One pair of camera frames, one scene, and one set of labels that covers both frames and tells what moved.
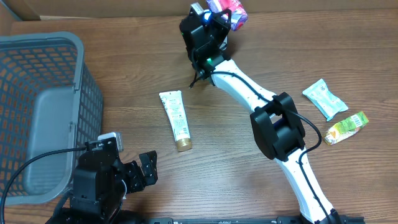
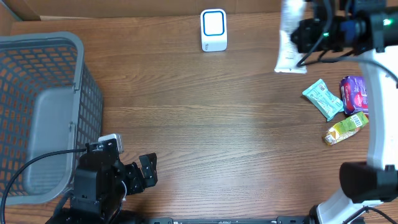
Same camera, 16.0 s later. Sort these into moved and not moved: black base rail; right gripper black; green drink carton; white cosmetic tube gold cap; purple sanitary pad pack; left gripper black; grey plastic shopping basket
Moved: right gripper black; white cosmetic tube gold cap; purple sanitary pad pack
Not moved: green drink carton; left gripper black; black base rail; grey plastic shopping basket
